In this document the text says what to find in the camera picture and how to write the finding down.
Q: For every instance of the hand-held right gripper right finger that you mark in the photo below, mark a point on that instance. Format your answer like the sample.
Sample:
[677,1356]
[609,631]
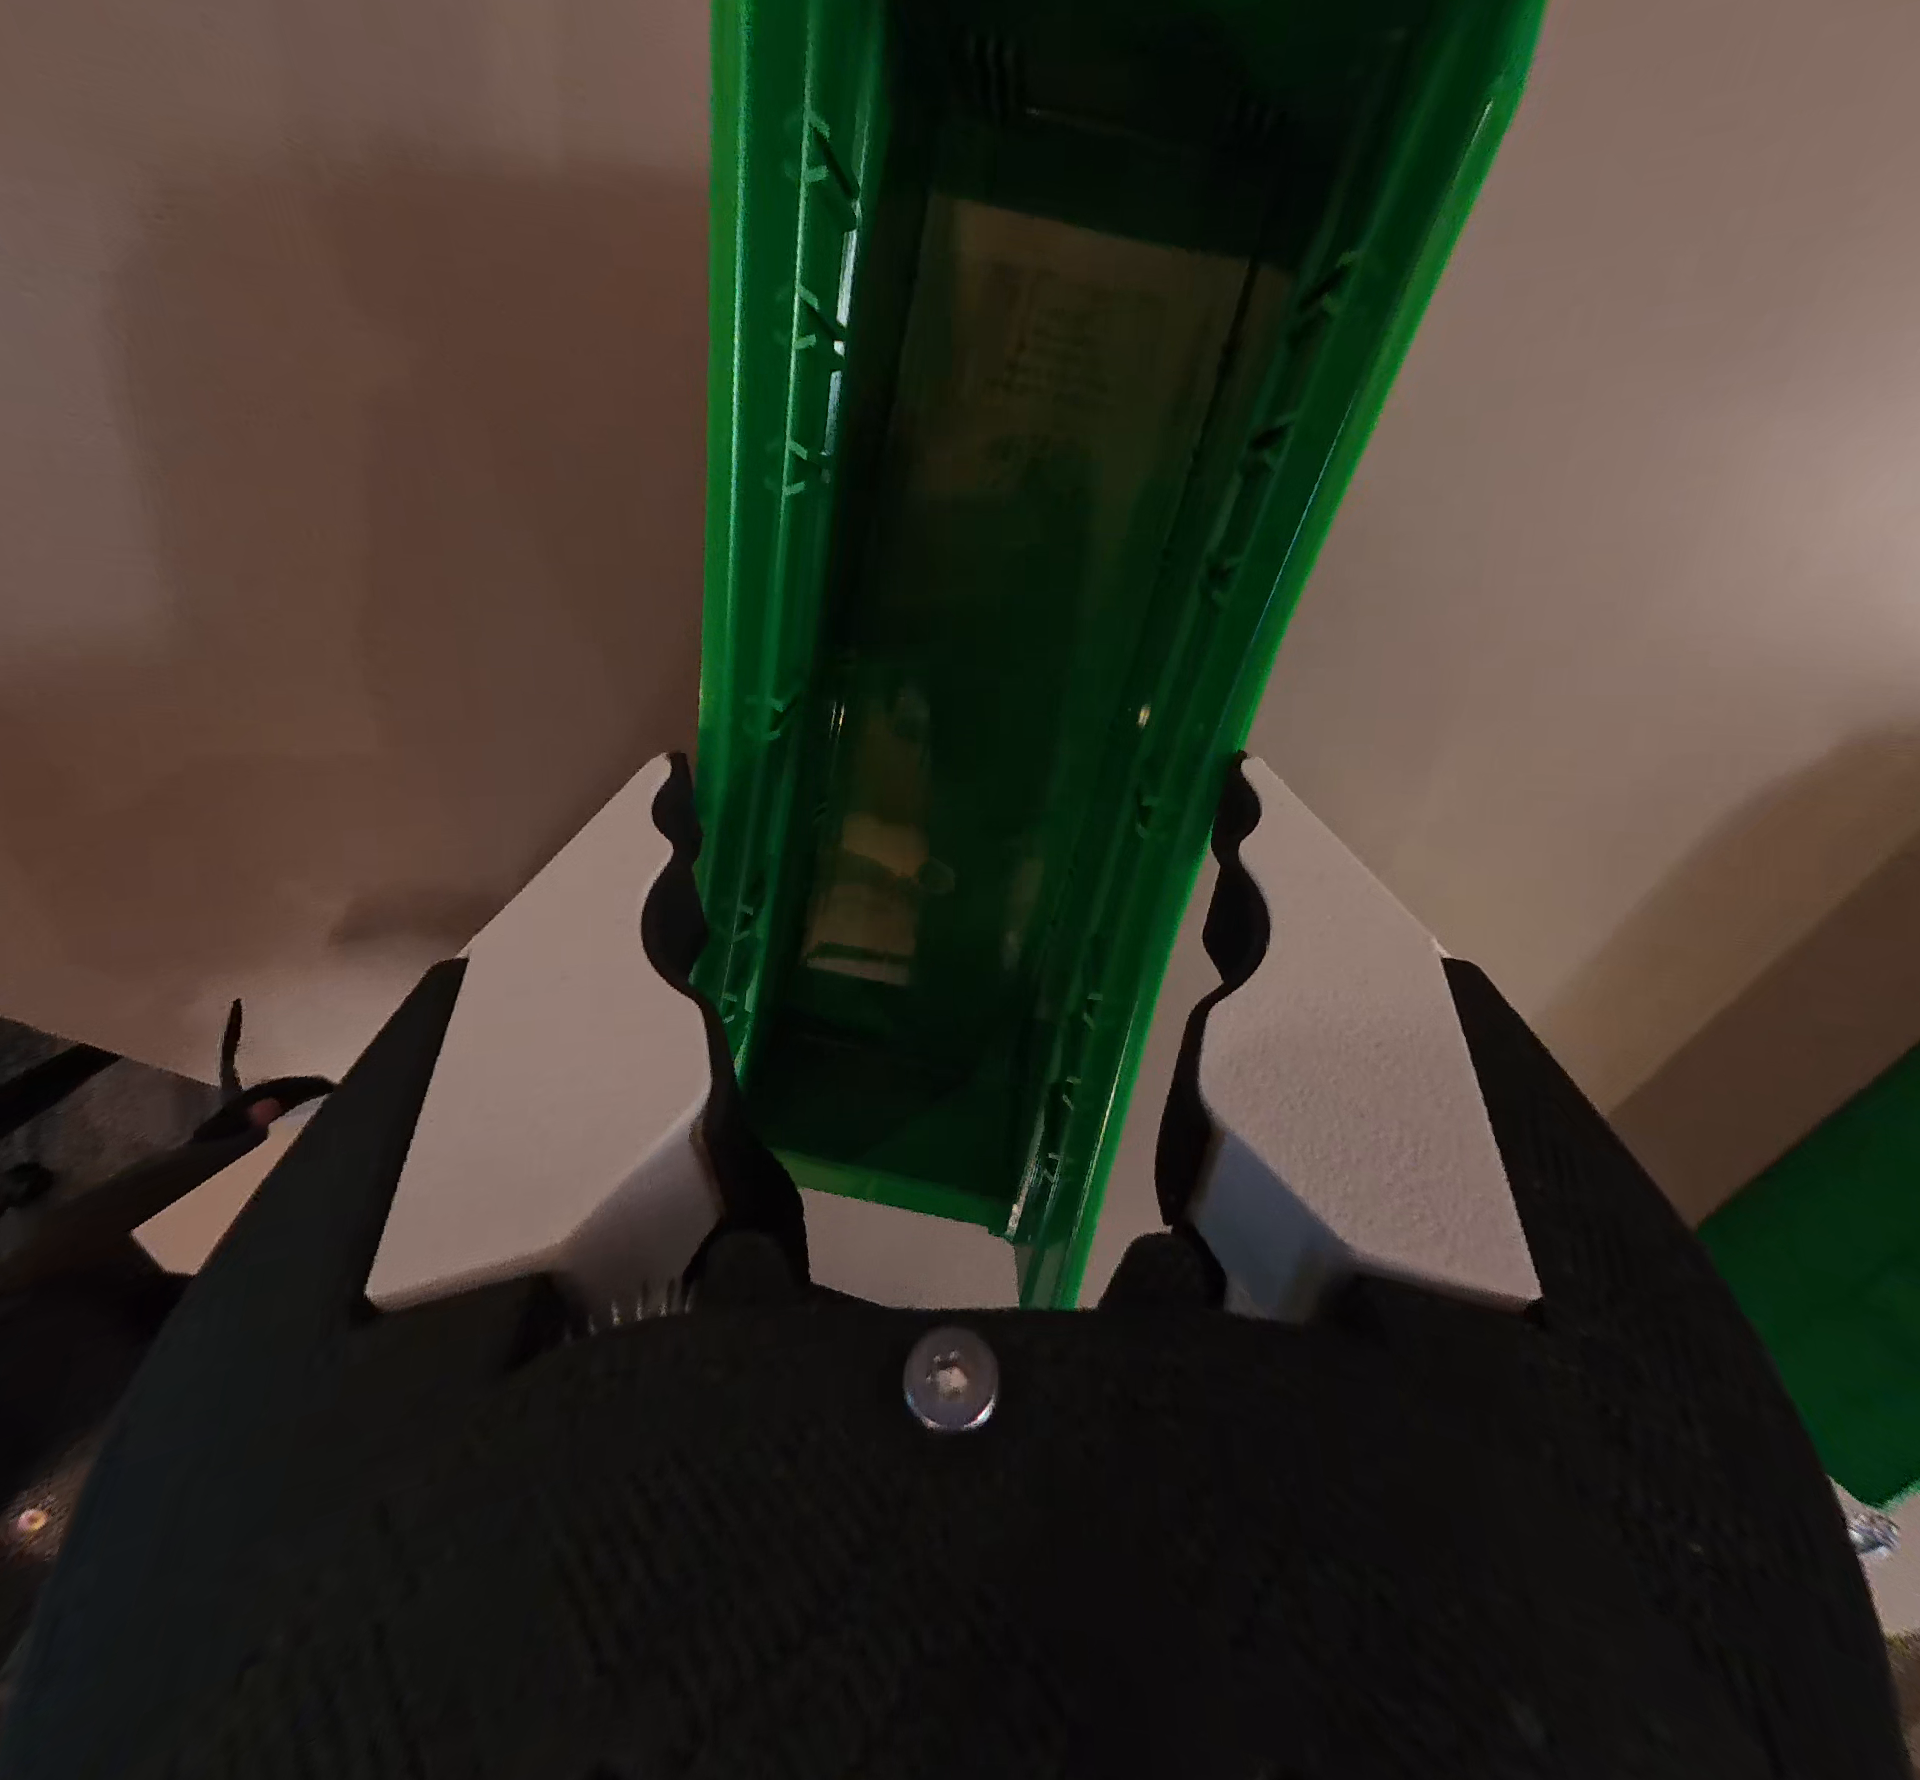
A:
[1364,1107]

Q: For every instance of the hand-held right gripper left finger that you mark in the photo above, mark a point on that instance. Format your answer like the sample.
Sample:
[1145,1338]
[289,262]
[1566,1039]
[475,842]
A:
[568,1090]

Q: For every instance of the green plastic bin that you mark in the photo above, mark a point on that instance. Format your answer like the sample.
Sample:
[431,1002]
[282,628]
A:
[1822,1301]
[1020,534]

